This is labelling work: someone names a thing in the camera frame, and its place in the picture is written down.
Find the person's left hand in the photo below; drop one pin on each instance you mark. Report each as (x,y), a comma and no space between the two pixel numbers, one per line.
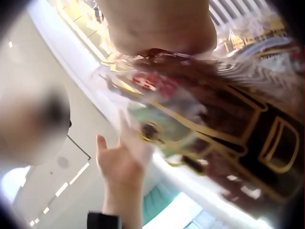
(122,171)

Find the black wrist band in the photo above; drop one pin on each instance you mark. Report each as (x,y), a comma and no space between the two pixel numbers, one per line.
(104,220)

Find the person's left fingers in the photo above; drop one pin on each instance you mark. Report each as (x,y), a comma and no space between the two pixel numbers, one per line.
(129,134)

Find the full shop shelf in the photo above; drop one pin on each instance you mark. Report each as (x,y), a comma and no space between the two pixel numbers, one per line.
(79,23)

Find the person's left thumb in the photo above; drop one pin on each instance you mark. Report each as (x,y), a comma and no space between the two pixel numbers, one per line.
(101,150)

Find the clear packet black gold label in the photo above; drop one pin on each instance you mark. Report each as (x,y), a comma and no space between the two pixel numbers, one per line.
(228,112)

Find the person's right hand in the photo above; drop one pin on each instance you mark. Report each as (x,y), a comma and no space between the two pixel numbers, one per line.
(157,26)

